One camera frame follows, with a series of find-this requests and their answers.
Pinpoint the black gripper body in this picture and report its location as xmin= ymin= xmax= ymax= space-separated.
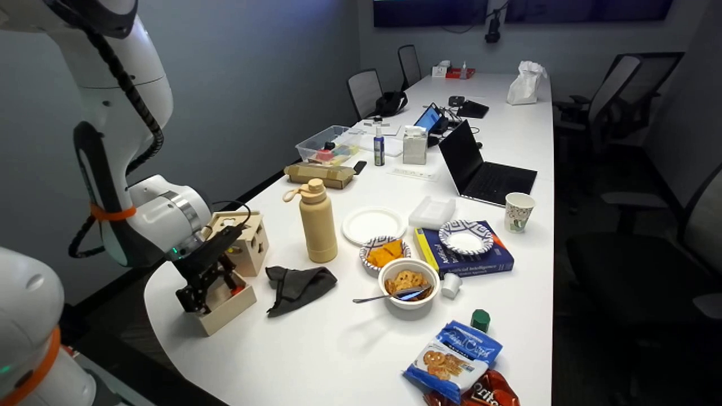
xmin=172 ymin=223 xmax=248 ymax=287

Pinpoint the wooden shape sorter cube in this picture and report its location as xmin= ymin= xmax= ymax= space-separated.
xmin=205 ymin=210 xmax=270 ymax=280

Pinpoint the long tan cardboard box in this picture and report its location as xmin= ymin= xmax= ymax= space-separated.
xmin=283 ymin=160 xmax=356 ymax=191

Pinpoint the white carton box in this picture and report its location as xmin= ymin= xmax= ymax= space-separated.
xmin=401 ymin=125 xmax=428 ymax=168

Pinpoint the dark grey cloth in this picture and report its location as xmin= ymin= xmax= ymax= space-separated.
xmin=264 ymin=263 xmax=338 ymax=318

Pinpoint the tan water bottle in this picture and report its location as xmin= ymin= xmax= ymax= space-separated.
xmin=283 ymin=175 xmax=342 ymax=267

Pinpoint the metal spoon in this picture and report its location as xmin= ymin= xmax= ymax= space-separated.
xmin=352 ymin=287 xmax=432 ymax=307

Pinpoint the clear plastic container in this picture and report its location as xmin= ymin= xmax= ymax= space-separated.
xmin=294 ymin=121 xmax=364 ymax=164

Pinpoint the white round plate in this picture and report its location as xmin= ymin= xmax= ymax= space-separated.
xmin=342 ymin=207 xmax=408 ymax=248

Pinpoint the patterned bowl with orange chips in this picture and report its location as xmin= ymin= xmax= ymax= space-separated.
xmin=358 ymin=235 xmax=415 ymax=276

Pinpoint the white bowl with cereal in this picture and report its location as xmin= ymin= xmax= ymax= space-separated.
xmin=378 ymin=254 xmax=443 ymax=312

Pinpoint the small spray bottle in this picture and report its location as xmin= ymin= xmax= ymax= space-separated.
xmin=373 ymin=125 xmax=388 ymax=169

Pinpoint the grey office chair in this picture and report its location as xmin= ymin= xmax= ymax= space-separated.
xmin=563 ymin=164 xmax=722 ymax=324
xmin=553 ymin=53 xmax=686 ymax=154
xmin=395 ymin=44 xmax=424 ymax=90
xmin=345 ymin=68 xmax=383 ymax=121

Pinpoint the white foam container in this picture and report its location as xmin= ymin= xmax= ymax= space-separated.
xmin=406 ymin=195 xmax=459 ymax=232

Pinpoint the black bag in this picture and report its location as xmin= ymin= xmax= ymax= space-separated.
xmin=373 ymin=90 xmax=411 ymax=117

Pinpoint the small white cup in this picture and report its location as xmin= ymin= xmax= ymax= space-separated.
xmin=440 ymin=270 xmax=462 ymax=303

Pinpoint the blue snack bag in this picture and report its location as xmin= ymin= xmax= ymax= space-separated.
xmin=401 ymin=321 xmax=505 ymax=406

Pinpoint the patterned paper plate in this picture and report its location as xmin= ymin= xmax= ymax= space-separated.
xmin=437 ymin=218 xmax=497 ymax=259

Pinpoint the tablet with blue screen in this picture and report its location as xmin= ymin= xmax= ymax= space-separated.
xmin=414 ymin=101 xmax=448 ymax=135

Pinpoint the blue book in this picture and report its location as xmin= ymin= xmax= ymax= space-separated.
xmin=414 ymin=218 xmax=518 ymax=280

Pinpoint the small green cap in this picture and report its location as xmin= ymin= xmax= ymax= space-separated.
xmin=469 ymin=307 xmax=493 ymax=333

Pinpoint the black laptop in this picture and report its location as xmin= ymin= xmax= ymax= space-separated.
xmin=437 ymin=119 xmax=540 ymax=207

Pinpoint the red chip bag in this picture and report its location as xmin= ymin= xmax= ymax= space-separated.
xmin=427 ymin=368 xmax=523 ymax=406

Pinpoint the black pouch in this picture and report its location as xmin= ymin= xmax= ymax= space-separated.
xmin=449 ymin=94 xmax=493 ymax=119

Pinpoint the white paper cup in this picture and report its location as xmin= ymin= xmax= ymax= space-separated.
xmin=503 ymin=189 xmax=537 ymax=232

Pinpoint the white plastic bag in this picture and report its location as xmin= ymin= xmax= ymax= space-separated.
xmin=505 ymin=59 xmax=551 ymax=106

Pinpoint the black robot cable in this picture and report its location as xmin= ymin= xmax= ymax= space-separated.
xmin=65 ymin=20 xmax=255 ymax=262

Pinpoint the wall display screen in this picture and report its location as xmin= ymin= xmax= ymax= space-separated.
xmin=503 ymin=0 xmax=674 ymax=25
xmin=373 ymin=0 xmax=493 ymax=31

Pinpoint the black conference camera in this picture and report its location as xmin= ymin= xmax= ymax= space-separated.
xmin=483 ymin=0 xmax=505 ymax=46

